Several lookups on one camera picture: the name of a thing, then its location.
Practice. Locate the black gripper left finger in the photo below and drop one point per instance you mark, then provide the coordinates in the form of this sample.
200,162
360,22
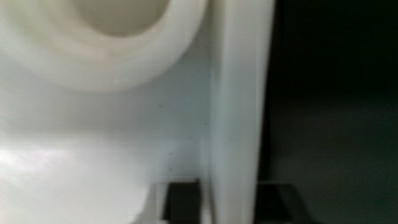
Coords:
184,203

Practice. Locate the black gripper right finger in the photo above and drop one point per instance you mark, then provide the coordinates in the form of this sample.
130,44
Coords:
280,205

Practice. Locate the white square table top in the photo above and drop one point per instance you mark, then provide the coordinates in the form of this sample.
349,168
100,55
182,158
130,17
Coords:
132,84

